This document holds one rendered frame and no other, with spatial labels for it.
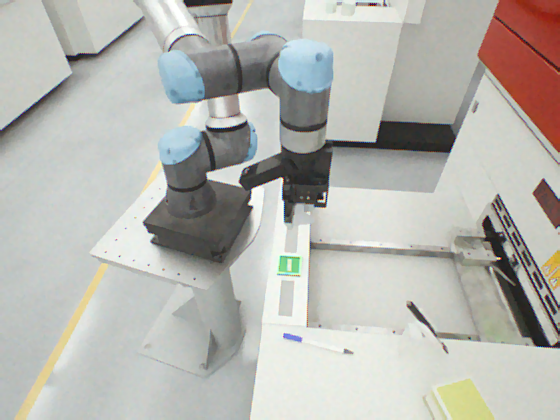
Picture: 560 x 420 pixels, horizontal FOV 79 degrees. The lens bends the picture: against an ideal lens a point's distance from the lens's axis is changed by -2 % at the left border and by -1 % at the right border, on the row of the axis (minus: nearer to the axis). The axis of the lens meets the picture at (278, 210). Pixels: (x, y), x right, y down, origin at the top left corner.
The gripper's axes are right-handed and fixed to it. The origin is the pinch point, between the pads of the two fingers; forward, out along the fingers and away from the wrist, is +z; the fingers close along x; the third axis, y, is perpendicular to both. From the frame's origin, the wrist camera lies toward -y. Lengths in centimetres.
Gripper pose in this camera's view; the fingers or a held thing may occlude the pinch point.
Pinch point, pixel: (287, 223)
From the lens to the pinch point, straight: 71.2
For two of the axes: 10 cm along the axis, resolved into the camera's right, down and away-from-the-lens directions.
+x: 0.9, -7.0, 7.1
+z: 0.0, 7.1, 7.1
